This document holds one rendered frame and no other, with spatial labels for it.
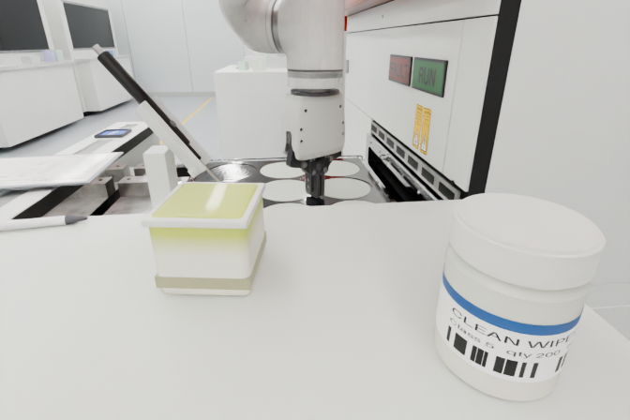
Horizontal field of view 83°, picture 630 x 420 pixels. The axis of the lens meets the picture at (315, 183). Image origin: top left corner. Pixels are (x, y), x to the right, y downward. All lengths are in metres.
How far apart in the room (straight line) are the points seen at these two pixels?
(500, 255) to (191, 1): 8.59
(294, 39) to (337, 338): 0.40
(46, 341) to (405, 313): 0.24
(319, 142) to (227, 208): 0.31
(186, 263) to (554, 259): 0.23
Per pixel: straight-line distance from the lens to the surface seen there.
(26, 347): 0.31
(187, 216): 0.27
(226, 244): 0.26
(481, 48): 0.45
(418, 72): 0.61
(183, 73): 8.76
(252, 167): 0.77
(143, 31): 8.93
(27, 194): 0.60
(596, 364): 0.30
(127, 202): 0.72
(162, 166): 0.37
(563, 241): 0.20
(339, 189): 0.64
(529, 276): 0.20
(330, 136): 0.57
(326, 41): 0.52
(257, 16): 0.55
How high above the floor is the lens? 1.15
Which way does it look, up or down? 22 degrees down
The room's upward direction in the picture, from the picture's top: straight up
